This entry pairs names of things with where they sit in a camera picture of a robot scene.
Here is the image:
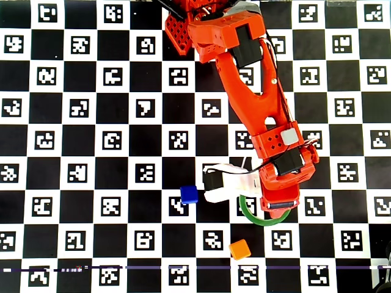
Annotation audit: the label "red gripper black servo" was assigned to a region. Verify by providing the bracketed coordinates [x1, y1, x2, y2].
[259, 146, 320, 219]

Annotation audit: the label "red perforated robot base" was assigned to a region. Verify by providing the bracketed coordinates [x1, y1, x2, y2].
[164, 0, 196, 56]

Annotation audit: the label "black white checkerboard marker mat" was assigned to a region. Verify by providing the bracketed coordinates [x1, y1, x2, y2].
[0, 0, 391, 293]

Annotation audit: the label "white red servo wires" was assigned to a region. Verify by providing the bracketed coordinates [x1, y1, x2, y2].
[261, 33, 320, 150]

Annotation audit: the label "thin black camera cable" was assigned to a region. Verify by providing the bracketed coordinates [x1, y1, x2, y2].
[207, 149, 294, 178]

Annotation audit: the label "blue plastic cube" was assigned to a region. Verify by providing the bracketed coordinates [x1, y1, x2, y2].
[180, 185, 199, 204]

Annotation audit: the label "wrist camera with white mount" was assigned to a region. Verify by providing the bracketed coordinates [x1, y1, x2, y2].
[203, 163, 263, 204]

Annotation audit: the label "grey duct tape patch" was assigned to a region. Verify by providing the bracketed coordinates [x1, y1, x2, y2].
[227, 1, 260, 15]

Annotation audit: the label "green flat plastic ring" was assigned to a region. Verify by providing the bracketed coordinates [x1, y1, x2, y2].
[239, 194, 291, 227]

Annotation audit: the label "orange plastic cube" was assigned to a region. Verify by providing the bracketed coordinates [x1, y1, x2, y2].
[228, 239, 252, 261]

